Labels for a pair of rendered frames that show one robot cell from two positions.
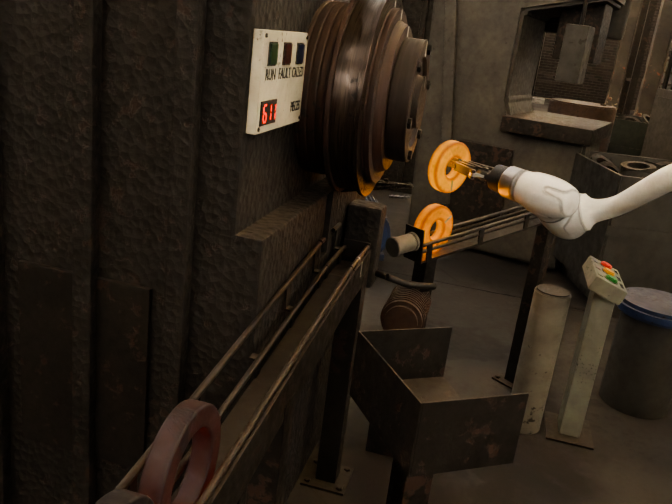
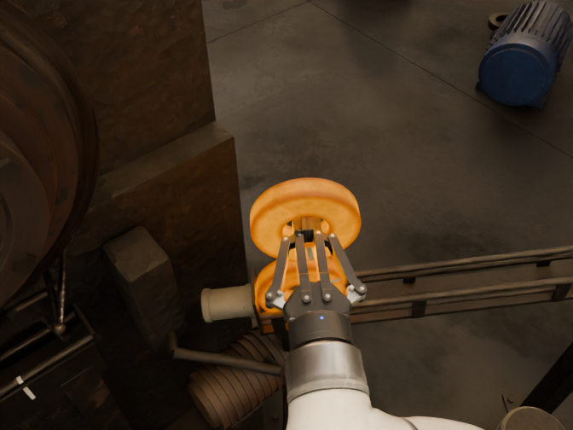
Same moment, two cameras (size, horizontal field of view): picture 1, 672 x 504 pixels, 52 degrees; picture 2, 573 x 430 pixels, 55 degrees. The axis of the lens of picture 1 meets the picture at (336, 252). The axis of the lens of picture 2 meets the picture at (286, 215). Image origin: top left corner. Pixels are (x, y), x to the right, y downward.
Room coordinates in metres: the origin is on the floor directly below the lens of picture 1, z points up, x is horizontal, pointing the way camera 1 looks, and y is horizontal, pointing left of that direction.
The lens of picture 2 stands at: (1.63, -0.59, 1.50)
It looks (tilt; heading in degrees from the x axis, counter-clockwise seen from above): 49 degrees down; 38
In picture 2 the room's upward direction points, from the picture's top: straight up
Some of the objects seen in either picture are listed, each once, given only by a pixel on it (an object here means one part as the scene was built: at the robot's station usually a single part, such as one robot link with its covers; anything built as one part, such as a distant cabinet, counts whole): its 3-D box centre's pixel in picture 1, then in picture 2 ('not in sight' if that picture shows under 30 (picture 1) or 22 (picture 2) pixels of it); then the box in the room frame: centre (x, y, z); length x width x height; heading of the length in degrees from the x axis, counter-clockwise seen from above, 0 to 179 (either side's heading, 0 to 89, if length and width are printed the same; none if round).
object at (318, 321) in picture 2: (493, 176); (318, 317); (1.92, -0.41, 0.92); 0.09 x 0.08 x 0.07; 43
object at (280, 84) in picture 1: (279, 80); not in sight; (1.35, 0.15, 1.15); 0.26 x 0.02 x 0.18; 167
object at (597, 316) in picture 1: (587, 352); not in sight; (2.17, -0.90, 0.31); 0.24 x 0.16 x 0.62; 167
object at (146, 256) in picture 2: (361, 243); (147, 290); (1.89, -0.07, 0.68); 0.11 x 0.08 x 0.24; 77
